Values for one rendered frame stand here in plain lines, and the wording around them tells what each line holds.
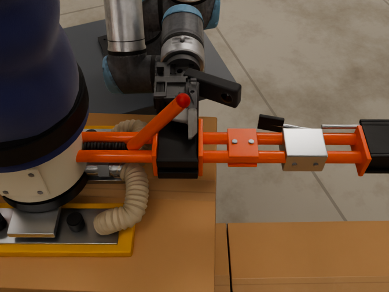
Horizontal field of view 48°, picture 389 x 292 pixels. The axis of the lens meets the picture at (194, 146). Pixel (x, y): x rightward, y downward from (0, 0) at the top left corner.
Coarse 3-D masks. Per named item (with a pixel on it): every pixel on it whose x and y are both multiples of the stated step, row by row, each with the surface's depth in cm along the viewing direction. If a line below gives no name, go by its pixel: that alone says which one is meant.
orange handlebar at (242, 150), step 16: (240, 144) 75; (256, 144) 75; (272, 144) 77; (336, 144) 77; (352, 144) 77; (80, 160) 74; (96, 160) 74; (112, 160) 74; (128, 160) 74; (144, 160) 74; (208, 160) 74; (224, 160) 74; (240, 160) 74; (256, 160) 74; (272, 160) 74; (336, 160) 74; (352, 160) 74
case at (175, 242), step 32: (96, 192) 85; (160, 192) 85; (192, 192) 85; (160, 224) 81; (192, 224) 81; (0, 256) 77; (160, 256) 77; (192, 256) 77; (0, 288) 74; (32, 288) 74; (64, 288) 74; (96, 288) 74; (128, 288) 74; (160, 288) 74; (192, 288) 74
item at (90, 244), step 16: (0, 208) 81; (64, 208) 81; (80, 208) 81; (96, 208) 81; (112, 208) 81; (0, 224) 77; (64, 224) 79; (80, 224) 76; (0, 240) 77; (16, 240) 77; (32, 240) 77; (48, 240) 77; (64, 240) 77; (80, 240) 77; (96, 240) 77; (112, 240) 77; (128, 240) 77; (16, 256) 77; (32, 256) 77; (48, 256) 77; (64, 256) 77; (80, 256) 77; (96, 256) 77; (112, 256) 77; (128, 256) 77
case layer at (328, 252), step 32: (224, 224) 137; (256, 224) 137; (288, 224) 137; (320, 224) 137; (352, 224) 137; (384, 224) 137; (224, 256) 131; (256, 256) 131; (288, 256) 131; (320, 256) 131; (352, 256) 131; (384, 256) 131; (224, 288) 125; (256, 288) 125; (288, 288) 125; (320, 288) 125; (352, 288) 125; (384, 288) 125
